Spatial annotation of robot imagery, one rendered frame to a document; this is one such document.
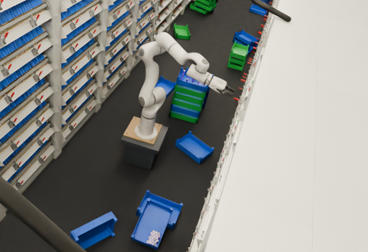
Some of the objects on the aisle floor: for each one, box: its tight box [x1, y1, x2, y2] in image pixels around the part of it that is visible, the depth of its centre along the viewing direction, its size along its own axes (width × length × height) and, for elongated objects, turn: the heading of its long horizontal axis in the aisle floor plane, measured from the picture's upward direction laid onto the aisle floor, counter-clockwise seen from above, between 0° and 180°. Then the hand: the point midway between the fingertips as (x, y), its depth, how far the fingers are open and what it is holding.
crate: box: [131, 198, 173, 250], centre depth 266 cm, size 30×20×8 cm
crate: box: [175, 131, 214, 164], centre depth 344 cm, size 30×20×8 cm
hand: (230, 92), depth 244 cm, fingers open, 3 cm apart
